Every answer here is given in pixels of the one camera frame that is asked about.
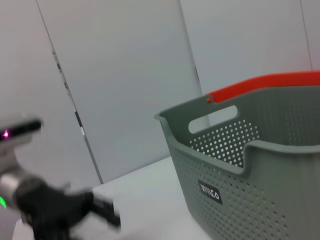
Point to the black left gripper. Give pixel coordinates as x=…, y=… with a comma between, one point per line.
x=50, y=207

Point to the grey-green perforated storage bin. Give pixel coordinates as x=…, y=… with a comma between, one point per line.
x=250, y=200

